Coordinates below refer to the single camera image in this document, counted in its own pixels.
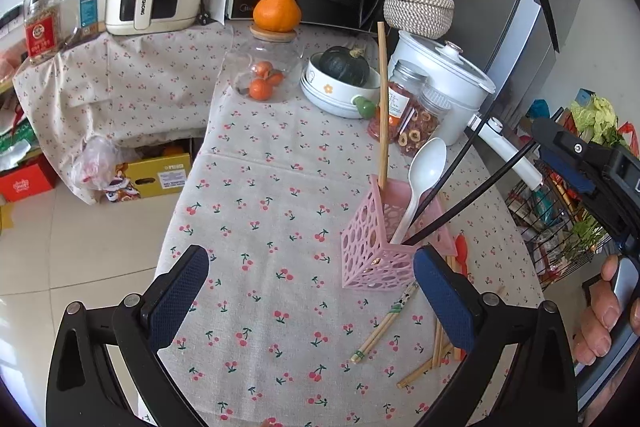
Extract bare bamboo chopstick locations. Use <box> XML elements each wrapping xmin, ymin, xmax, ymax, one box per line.
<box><xmin>396</xmin><ymin>343</ymin><xmax>454</xmax><ymax>389</ymax></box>
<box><xmin>432</xmin><ymin>257</ymin><xmax>457</xmax><ymax>369</ymax></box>

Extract bamboo chopsticks pair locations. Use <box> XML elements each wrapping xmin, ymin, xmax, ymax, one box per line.
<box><xmin>349</xmin><ymin>281</ymin><xmax>419</xmax><ymax>364</ymax></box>

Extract red plastic spoon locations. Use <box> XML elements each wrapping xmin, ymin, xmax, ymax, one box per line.
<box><xmin>454</xmin><ymin>234</ymin><xmax>469</xmax><ymax>277</ymax></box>

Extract person's right hand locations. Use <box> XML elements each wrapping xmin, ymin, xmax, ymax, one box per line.
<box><xmin>573</xmin><ymin>256</ymin><xmax>622</xmax><ymax>365</ymax></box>

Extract green leafy vegetables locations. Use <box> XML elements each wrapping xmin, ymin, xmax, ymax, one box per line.
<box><xmin>570</xmin><ymin>94</ymin><xmax>625</xmax><ymax>146</ymax></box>

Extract black chopstick lower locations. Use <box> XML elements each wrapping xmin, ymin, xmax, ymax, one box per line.
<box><xmin>404</xmin><ymin>139</ymin><xmax>538</xmax><ymax>246</ymax></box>

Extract black chopstick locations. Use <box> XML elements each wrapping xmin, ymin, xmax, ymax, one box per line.
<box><xmin>404</xmin><ymin>139</ymin><xmax>538</xmax><ymax>246</ymax></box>
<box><xmin>410</xmin><ymin>100</ymin><xmax>497</xmax><ymax>225</ymax></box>

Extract black chopstick upper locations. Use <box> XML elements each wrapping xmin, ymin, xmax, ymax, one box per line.
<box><xmin>410</xmin><ymin>100</ymin><xmax>497</xmax><ymax>225</ymax></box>

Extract white plastic spoon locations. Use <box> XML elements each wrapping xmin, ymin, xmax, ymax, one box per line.
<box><xmin>390</xmin><ymin>138</ymin><xmax>447</xmax><ymax>244</ymax></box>

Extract white electric cooking pot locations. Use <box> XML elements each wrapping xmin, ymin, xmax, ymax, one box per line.
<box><xmin>388</xmin><ymin>30</ymin><xmax>496</xmax><ymax>146</ymax></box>

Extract jar of dried fruit rings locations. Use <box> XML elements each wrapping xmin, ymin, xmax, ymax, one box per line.
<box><xmin>397</xmin><ymin>86</ymin><xmax>451</xmax><ymax>157</ymax></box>

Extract cherry print tablecloth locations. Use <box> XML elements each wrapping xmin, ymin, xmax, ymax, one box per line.
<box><xmin>12</xmin><ymin>18</ymin><xmax>547</xmax><ymax>427</ymax></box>

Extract red box on floor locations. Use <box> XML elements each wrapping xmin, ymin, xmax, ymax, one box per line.
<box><xmin>0</xmin><ymin>154</ymin><xmax>58</xmax><ymax>202</ymax></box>

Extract pink perforated utensil holder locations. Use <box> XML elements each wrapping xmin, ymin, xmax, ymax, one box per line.
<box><xmin>340</xmin><ymin>174</ymin><xmax>457</xmax><ymax>291</ymax></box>

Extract plastic bag on floor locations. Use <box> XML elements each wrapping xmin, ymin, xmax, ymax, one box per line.
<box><xmin>70</xmin><ymin>135</ymin><xmax>140</xmax><ymax>191</ymax></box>

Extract jar of red berries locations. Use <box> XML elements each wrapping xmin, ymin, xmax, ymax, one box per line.
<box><xmin>387</xmin><ymin>60</ymin><xmax>426</xmax><ymax>143</ymax></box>

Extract yellow cardboard box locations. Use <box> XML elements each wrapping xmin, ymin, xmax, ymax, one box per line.
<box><xmin>103</xmin><ymin>154</ymin><xmax>191</xmax><ymax>202</ymax></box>

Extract woven white basket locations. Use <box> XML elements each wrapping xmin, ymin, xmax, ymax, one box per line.
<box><xmin>383</xmin><ymin>0</ymin><xmax>454</xmax><ymax>40</ymax></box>

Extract long bamboo chopstick in holder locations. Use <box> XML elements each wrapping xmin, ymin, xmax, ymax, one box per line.
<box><xmin>378</xmin><ymin>20</ymin><xmax>388</xmax><ymax>193</ymax></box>

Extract dark green squash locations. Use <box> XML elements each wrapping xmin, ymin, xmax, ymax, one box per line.
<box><xmin>318</xmin><ymin>46</ymin><xmax>370</xmax><ymax>87</ymax></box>

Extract white bowl with flower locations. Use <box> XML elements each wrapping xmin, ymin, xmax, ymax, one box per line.
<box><xmin>299</xmin><ymin>53</ymin><xmax>381</xmax><ymax>120</ymax></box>

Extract glass jar with oranges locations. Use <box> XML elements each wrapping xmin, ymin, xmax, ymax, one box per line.
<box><xmin>222</xmin><ymin>23</ymin><xmax>303</xmax><ymax>102</ymax></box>

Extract red label spice jar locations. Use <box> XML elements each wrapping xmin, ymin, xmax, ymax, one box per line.
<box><xmin>24</xmin><ymin>0</ymin><xmax>61</xmax><ymax>65</ymax></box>

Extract blue label clear jar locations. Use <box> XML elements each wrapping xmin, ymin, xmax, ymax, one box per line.
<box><xmin>61</xmin><ymin>0</ymin><xmax>99</xmax><ymax>48</ymax></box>

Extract large orange tangerine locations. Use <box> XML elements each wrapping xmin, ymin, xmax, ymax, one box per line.
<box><xmin>253</xmin><ymin>0</ymin><xmax>302</xmax><ymax>32</ymax></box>

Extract black wire vegetable rack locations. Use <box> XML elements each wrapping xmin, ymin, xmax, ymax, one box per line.
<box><xmin>504</xmin><ymin>106</ymin><xmax>626</xmax><ymax>291</ymax></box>

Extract white pot handle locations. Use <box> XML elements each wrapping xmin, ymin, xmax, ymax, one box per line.
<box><xmin>480</xmin><ymin>117</ymin><xmax>544</xmax><ymax>191</ymax></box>

